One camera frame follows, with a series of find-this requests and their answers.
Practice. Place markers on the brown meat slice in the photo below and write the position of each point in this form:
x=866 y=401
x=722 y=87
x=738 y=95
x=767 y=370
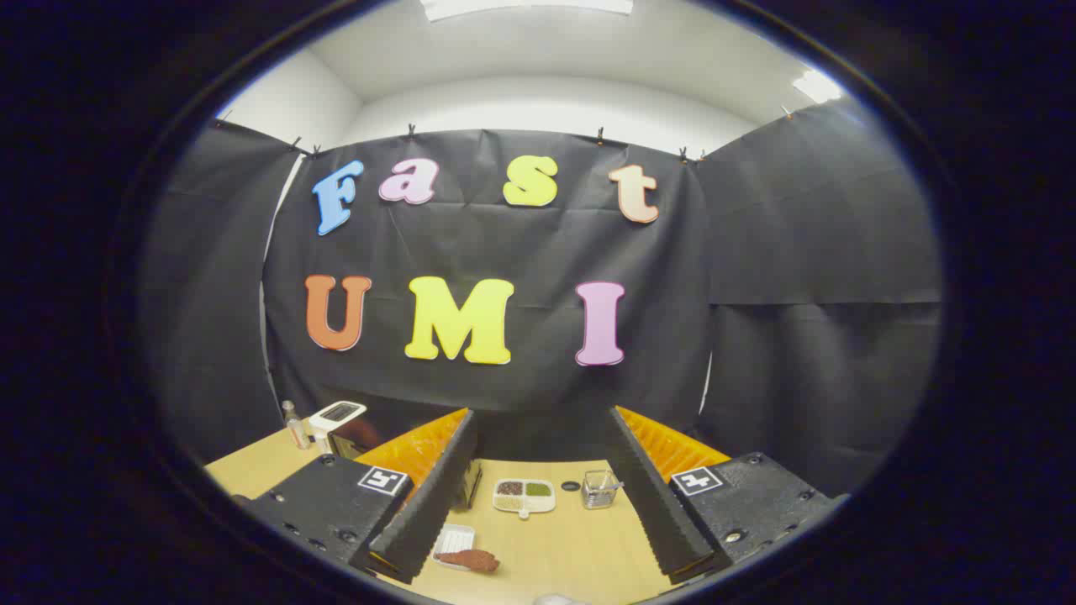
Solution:
x=471 y=560

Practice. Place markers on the white divided dish with grains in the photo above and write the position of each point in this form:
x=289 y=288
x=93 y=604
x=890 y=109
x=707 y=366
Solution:
x=523 y=496

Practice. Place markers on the ceiling light panel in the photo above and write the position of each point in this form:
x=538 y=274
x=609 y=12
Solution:
x=817 y=86
x=521 y=7

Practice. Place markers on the white plastic tray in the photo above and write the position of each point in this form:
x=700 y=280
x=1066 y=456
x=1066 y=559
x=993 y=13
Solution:
x=454 y=536

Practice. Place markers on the white toaster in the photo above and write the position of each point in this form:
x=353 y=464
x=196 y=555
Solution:
x=336 y=413

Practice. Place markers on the black toaster oven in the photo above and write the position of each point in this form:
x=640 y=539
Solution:
x=346 y=441

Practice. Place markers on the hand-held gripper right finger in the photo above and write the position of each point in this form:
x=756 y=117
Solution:
x=651 y=496

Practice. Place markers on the small clear bottle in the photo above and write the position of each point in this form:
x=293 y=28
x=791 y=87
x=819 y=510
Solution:
x=295 y=428

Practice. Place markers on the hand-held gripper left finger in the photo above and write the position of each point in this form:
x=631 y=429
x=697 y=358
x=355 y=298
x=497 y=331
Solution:
x=437 y=491

